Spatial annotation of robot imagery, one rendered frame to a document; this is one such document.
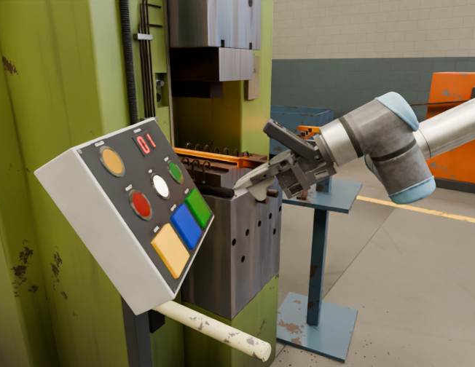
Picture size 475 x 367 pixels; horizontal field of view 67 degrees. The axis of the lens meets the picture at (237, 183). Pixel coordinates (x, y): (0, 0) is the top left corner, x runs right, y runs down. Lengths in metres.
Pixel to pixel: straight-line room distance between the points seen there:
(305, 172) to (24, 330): 1.20
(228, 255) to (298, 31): 8.70
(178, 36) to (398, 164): 0.71
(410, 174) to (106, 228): 0.55
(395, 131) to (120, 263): 0.54
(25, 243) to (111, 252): 0.88
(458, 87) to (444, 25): 4.24
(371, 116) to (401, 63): 8.08
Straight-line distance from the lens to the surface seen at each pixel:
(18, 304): 1.54
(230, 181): 1.22
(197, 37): 1.10
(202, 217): 0.81
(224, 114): 1.54
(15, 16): 1.25
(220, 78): 1.12
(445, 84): 4.59
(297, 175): 0.74
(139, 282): 0.61
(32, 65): 1.21
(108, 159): 0.62
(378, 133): 0.73
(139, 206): 0.62
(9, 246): 1.44
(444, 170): 4.70
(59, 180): 0.60
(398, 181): 0.77
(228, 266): 1.23
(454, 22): 8.70
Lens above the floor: 1.31
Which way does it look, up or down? 18 degrees down
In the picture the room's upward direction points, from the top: straight up
